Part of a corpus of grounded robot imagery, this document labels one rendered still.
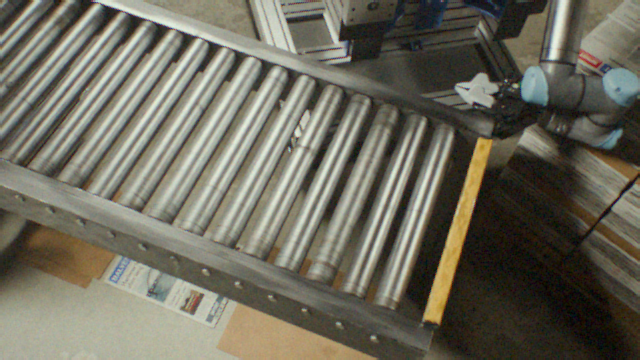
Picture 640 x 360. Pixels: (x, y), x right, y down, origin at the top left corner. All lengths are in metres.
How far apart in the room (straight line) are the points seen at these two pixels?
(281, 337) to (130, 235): 0.86
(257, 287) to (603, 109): 0.78
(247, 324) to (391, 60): 1.04
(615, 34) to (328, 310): 0.98
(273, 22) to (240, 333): 1.10
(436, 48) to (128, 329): 1.40
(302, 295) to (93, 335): 1.00
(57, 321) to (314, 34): 1.27
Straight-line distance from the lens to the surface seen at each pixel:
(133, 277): 2.07
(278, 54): 1.47
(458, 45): 2.41
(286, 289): 1.15
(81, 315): 2.06
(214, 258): 1.18
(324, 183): 1.26
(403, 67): 2.30
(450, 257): 1.20
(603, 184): 1.78
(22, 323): 2.10
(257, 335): 1.96
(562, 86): 1.39
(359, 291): 1.16
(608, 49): 1.66
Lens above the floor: 1.86
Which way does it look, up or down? 57 degrees down
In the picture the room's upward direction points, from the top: 8 degrees clockwise
